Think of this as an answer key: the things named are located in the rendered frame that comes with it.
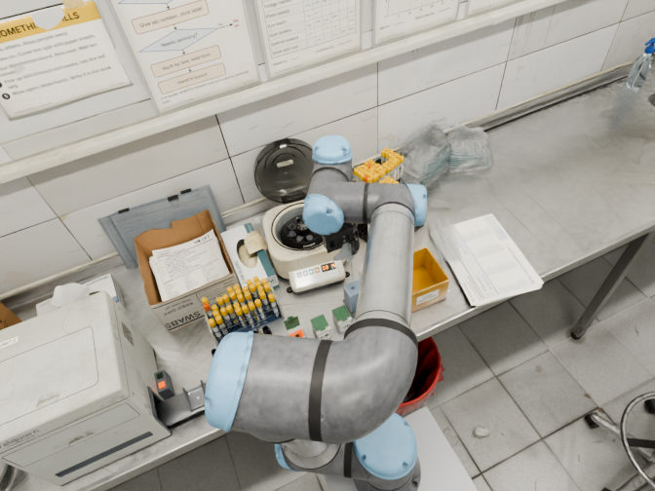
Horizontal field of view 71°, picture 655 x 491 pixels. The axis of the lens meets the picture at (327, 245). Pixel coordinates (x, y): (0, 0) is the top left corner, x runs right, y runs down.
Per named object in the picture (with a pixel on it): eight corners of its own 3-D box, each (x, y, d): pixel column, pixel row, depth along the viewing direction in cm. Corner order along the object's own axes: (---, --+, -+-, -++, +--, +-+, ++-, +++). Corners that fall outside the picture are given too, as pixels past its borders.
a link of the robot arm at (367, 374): (427, 420, 44) (428, 166, 81) (316, 407, 46) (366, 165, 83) (420, 474, 52) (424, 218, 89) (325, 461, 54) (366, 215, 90)
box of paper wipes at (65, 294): (51, 344, 135) (25, 322, 125) (47, 315, 142) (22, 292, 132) (126, 310, 140) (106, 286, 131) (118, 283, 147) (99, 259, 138)
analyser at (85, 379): (58, 488, 109) (-28, 452, 86) (53, 388, 126) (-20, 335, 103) (183, 430, 115) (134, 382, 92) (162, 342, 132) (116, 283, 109)
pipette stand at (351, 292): (354, 320, 131) (352, 300, 124) (342, 301, 136) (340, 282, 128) (383, 305, 134) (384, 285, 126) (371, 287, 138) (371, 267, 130)
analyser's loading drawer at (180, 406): (155, 434, 113) (146, 428, 109) (150, 410, 117) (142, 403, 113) (233, 398, 117) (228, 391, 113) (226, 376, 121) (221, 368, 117)
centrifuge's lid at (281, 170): (246, 151, 132) (243, 138, 138) (264, 217, 149) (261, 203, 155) (318, 133, 134) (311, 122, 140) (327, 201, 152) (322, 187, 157)
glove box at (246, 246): (248, 300, 139) (240, 283, 131) (225, 246, 153) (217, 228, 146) (285, 284, 141) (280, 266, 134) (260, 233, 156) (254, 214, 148)
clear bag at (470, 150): (439, 174, 167) (443, 143, 156) (435, 144, 177) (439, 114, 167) (496, 172, 164) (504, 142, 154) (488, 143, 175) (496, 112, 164)
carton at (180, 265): (168, 335, 133) (147, 308, 122) (150, 265, 151) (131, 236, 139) (247, 302, 138) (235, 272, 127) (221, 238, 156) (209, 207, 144)
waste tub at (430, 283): (404, 316, 130) (406, 297, 123) (384, 281, 139) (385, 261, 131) (446, 299, 133) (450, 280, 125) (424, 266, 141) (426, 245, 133)
